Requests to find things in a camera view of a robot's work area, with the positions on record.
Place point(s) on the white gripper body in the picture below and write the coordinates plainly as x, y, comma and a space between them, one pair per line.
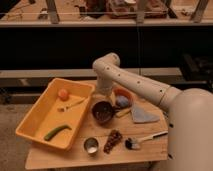
105, 91

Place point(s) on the orange apple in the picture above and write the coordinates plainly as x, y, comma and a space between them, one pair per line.
63, 94

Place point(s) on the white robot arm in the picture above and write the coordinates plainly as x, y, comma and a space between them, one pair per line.
190, 132

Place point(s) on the small metal cup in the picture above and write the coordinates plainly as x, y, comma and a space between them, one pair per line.
91, 145

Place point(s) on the orange bowl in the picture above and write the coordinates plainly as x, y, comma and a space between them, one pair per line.
123, 92

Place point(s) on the blue round object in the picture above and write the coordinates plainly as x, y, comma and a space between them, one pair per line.
122, 101

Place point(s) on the dark brown bowl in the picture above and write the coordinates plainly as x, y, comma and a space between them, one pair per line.
103, 112

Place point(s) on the yellow banana piece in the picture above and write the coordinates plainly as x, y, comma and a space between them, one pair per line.
122, 113

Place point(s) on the wooden table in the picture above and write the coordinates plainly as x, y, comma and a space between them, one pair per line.
44, 157

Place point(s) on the blue grey cloth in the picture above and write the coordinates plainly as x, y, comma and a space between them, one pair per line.
139, 115

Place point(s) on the yellow plastic fork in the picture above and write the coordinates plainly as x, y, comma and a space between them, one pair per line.
65, 108

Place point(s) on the brown textured food toy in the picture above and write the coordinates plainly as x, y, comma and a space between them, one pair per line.
114, 138

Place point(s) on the yellow plastic tray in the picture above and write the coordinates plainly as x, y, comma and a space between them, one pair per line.
44, 117

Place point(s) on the black white dish brush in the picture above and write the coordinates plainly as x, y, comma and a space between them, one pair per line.
135, 143

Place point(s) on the green chili pepper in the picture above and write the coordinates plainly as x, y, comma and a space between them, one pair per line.
56, 130

